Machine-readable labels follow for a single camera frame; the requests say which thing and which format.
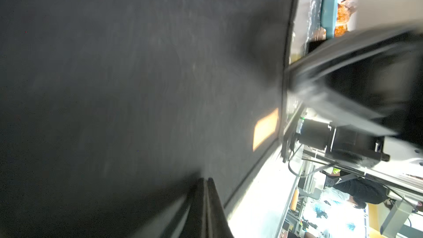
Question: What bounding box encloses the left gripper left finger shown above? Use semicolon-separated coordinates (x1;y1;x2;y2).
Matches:
160;178;207;238

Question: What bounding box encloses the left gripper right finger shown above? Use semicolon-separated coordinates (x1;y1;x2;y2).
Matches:
207;178;234;238

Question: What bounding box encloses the black canvas bag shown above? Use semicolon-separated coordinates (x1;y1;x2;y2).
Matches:
1;0;294;238

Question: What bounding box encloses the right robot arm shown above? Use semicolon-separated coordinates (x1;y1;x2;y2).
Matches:
288;26;423;178

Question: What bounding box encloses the person in black shirt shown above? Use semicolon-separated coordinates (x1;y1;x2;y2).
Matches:
321;177;389;209

